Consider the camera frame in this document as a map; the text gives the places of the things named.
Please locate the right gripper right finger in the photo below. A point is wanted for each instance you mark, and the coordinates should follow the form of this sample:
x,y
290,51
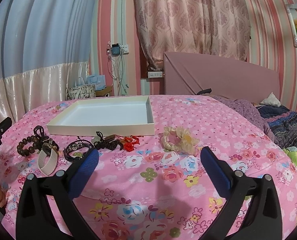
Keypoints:
x,y
263,217

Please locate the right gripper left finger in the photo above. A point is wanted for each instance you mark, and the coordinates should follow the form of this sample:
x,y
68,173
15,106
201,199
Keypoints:
x,y
34,215

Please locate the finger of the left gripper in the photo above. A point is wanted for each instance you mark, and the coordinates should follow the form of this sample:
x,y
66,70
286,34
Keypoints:
x,y
5,125

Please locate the watch with beige strap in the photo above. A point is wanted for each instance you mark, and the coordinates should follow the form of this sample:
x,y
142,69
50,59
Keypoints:
x,y
47,158

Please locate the cream fabric scrunchie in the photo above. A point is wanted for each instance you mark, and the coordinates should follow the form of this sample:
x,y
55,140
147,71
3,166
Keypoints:
x,y
179,139

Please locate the red knot wooden pendant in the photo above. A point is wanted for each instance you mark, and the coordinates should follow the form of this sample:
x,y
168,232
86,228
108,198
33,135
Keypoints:
x,y
128,143

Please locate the cream satin curtain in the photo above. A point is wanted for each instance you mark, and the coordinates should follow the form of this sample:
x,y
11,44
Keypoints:
x,y
25,91

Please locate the pink floral bedspread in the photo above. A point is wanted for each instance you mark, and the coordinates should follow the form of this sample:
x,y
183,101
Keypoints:
x,y
147,192

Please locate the black white patterned bag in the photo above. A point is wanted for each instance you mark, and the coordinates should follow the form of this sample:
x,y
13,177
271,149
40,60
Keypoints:
x,y
81,92

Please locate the dark knitted blanket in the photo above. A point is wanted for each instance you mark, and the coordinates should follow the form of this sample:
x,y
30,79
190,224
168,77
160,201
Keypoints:
x,y
283,124

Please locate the white shallow tray box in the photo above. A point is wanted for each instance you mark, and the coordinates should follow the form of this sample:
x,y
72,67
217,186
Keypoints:
x,y
125,115

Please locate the purple dotted blanket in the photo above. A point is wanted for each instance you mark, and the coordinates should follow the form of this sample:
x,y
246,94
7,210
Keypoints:
x,y
248,111

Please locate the cardboard box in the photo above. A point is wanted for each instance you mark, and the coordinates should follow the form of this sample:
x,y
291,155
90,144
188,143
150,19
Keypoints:
x,y
106,92

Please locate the light blue gift bag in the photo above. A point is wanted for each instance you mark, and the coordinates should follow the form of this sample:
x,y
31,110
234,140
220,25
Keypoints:
x,y
98,80

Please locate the white pillow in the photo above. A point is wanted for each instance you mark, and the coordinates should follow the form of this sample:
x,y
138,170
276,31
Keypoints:
x,y
271,100

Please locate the blue sheer curtain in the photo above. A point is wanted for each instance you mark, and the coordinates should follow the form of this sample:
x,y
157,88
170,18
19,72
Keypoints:
x,y
43,33

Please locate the blue charger on socket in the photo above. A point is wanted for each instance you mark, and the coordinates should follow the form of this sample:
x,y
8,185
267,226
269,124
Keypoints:
x,y
115,49

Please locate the white power strip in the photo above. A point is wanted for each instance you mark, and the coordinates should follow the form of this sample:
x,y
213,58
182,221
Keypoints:
x,y
155,74

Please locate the pink bed headboard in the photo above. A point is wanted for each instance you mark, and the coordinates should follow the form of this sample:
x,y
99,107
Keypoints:
x,y
188,74

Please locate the pink patterned curtain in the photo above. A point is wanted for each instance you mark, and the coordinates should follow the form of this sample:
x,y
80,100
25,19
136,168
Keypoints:
x,y
212,27

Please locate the black handle on bed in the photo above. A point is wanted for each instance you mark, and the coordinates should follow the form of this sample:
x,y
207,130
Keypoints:
x,y
204,91

